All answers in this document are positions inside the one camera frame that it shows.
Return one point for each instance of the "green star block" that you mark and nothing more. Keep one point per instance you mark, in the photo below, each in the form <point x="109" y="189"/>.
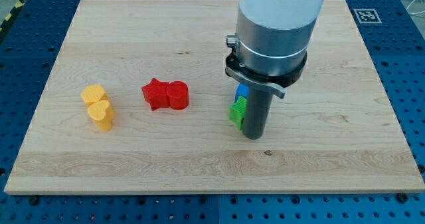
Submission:
<point x="237" y="112"/>

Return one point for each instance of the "blue block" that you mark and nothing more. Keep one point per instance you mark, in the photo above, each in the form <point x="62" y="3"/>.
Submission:
<point x="242" y="90"/>

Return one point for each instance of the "red cylinder block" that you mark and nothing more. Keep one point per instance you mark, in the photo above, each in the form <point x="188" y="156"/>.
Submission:
<point x="178" y="95"/>

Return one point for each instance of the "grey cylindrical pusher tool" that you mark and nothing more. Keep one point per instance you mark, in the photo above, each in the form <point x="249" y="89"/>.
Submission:
<point x="256" y="113"/>

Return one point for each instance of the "red star block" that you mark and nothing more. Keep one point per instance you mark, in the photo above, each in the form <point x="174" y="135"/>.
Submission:
<point x="155" y="94"/>

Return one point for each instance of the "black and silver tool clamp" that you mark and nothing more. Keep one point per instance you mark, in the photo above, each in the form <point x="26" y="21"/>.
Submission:
<point x="275" y="85"/>

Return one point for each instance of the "light wooden board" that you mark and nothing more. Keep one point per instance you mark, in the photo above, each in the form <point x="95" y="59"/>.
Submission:
<point x="334" y="132"/>

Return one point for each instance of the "yellow heart block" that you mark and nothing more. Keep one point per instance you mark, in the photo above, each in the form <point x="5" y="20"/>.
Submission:
<point x="102" y="114"/>

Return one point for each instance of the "white fiducial marker tag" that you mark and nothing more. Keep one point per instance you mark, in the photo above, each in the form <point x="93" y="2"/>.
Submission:
<point x="367" y="16"/>

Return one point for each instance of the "yellow black hazard tape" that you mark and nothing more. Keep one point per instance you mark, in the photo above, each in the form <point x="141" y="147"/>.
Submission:
<point x="12" y="15"/>

